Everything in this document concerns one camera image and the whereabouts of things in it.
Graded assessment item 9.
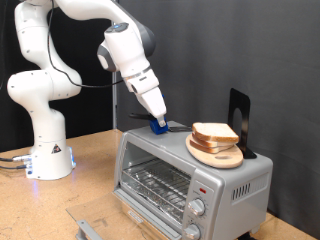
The round wooden cutting board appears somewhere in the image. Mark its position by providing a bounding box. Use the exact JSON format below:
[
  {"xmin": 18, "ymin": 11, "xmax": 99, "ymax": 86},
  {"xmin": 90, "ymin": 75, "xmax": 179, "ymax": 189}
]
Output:
[{"xmin": 185, "ymin": 133, "xmax": 245, "ymax": 170}]

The base cable with metal connector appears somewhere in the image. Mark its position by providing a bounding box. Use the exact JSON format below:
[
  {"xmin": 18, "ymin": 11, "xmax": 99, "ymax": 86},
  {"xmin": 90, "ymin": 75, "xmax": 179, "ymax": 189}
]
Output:
[{"xmin": 0, "ymin": 153, "xmax": 33, "ymax": 164}]

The black metal bookend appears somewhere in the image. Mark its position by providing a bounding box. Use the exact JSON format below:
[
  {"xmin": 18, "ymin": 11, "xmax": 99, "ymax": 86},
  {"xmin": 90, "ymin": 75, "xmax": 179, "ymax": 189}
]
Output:
[{"xmin": 227, "ymin": 87, "xmax": 258, "ymax": 160}]

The silver toaster oven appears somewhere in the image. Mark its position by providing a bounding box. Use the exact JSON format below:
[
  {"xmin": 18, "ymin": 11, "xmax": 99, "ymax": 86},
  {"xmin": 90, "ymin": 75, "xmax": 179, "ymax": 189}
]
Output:
[{"xmin": 113, "ymin": 120, "xmax": 274, "ymax": 240}]

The spatula with blue grip block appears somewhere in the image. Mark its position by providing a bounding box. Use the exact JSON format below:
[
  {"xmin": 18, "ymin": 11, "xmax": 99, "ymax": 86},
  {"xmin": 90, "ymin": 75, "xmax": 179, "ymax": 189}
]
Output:
[{"xmin": 129, "ymin": 112, "xmax": 194, "ymax": 136}]

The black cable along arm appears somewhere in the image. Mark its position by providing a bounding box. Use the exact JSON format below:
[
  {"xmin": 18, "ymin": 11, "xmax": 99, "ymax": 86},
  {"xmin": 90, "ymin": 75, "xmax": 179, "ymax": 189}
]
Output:
[{"xmin": 46, "ymin": 0, "xmax": 126, "ymax": 90}]

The white bread slice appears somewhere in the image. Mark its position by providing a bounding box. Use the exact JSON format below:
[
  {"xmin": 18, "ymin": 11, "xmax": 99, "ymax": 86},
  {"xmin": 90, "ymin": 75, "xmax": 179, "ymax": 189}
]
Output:
[
  {"xmin": 190, "ymin": 132, "xmax": 234, "ymax": 149},
  {"xmin": 188, "ymin": 138, "xmax": 231, "ymax": 155},
  {"xmin": 191, "ymin": 121, "xmax": 240, "ymax": 145}
]

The metal pole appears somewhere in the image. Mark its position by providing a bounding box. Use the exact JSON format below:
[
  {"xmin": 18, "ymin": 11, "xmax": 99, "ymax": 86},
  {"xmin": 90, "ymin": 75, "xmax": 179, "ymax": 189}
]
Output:
[{"xmin": 112, "ymin": 71, "xmax": 119, "ymax": 130}]

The wire oven rack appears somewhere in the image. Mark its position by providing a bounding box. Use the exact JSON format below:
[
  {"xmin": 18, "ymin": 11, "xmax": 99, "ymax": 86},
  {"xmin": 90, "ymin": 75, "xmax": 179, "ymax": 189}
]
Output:
[{"xmin": 121, "ymin": 158, "xmax": 192, "ymax": 224}]

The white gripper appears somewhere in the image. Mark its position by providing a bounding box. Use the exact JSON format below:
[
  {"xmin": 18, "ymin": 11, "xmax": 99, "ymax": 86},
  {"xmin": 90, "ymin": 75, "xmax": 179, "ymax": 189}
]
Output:
[{"xmin": 134, "ymin": 84, "xmax": 168, "ymax": 128}]

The thin black base cable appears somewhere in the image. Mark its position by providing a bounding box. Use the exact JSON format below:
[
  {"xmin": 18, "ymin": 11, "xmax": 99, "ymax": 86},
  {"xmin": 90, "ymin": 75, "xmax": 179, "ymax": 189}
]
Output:
[{"xmin": 0, "ymin": 163, "xmax": 28, "ymax": 171}]

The dark grey backdrop curtain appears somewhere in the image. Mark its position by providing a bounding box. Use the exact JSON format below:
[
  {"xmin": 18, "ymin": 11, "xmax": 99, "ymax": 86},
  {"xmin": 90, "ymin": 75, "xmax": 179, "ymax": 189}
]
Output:
[{"xmin": 116, "ymin": 0, "xmax": 320, "ymax": 239}]

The silver oven knob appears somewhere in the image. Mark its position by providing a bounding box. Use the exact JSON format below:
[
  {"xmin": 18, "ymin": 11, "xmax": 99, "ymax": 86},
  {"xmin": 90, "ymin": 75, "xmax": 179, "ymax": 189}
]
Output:
[
  {"xmin": 187, "ymin": 198, "xmax": 206, "ymax": 217},
  {"xmin": 182, "ymin": 223, "xmax": 202, "ymax": 240}
]

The glass oven door with handle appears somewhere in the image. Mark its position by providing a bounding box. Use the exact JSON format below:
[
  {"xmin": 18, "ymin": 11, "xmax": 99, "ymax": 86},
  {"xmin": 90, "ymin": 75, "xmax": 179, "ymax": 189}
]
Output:
[{"xmin": 65, "ymin": 191, "xmax": 183, "ymax": 240}]

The black backdrop curtain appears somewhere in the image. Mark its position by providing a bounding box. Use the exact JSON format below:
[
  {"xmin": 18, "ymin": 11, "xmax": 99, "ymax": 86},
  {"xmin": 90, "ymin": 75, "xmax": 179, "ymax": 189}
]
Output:
[{"xmin": 0, "ymin": 0, "xmax": 114, "ymax": 153}]

